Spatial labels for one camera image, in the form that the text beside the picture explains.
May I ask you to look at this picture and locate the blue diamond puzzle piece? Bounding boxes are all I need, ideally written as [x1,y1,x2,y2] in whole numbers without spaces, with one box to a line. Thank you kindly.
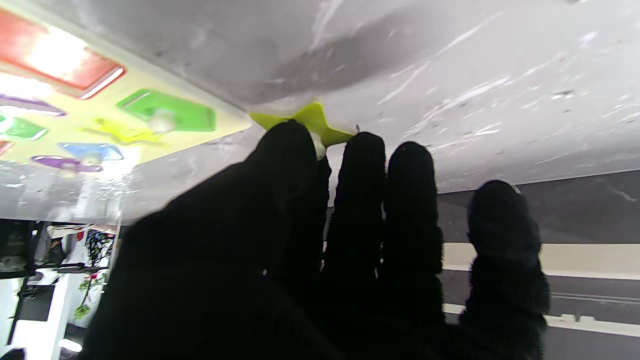
[58,142,125,162]

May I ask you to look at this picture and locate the yellow star puzzle piece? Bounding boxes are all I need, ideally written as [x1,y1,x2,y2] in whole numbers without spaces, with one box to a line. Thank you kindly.
[249,101,357,149]

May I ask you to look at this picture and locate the wooden shape puzzle board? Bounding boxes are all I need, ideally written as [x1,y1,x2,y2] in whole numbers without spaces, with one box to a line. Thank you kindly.
[0,5,251,166]

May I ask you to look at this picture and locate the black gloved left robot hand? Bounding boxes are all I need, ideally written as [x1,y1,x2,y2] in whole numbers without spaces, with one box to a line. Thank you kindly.
[82,119,551,360]

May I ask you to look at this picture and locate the long wooden shelf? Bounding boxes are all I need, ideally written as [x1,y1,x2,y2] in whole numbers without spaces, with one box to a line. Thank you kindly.
[442,242,640,338]

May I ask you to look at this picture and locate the green hexagon puzzle piece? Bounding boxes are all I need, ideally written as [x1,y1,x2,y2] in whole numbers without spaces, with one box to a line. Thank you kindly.
[116,88,217,134]

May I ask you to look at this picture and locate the green pentagon puzzle piece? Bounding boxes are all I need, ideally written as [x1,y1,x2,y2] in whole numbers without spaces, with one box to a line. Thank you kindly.
[0,116,49,142]

